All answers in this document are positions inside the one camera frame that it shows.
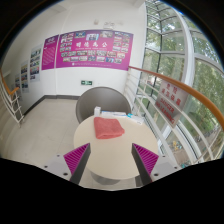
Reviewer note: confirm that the narrow magenta text poster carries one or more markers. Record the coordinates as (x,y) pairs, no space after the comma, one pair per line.
(49,52)

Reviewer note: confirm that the white photo poster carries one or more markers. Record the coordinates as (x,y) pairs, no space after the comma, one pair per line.
(35,63)
(25,76)

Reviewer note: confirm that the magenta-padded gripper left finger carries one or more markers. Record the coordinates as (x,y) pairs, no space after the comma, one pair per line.
(76,157)

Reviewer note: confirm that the grey tub chair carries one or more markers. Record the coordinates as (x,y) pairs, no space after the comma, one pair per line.
(103,98)

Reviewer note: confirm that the green exit sign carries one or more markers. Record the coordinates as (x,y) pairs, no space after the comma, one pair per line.
(86,82)

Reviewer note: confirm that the wide magenta photo poster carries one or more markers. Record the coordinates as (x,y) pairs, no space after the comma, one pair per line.
(95,50)

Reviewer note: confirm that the white stair railing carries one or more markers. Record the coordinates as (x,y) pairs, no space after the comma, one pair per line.
(13,103)

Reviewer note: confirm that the white railing with orange handrail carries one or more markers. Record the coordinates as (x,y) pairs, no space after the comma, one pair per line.
(186,89)

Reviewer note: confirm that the white and red warning sign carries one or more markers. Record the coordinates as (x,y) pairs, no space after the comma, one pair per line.
(171,103)

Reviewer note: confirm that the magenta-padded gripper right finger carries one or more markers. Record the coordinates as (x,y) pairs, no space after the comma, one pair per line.
(146,159)

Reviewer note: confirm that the salmon pink towel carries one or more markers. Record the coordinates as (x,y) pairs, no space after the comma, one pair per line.
(108,127)

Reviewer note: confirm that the white and teal box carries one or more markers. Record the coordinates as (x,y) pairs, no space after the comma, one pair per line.
(135,118)

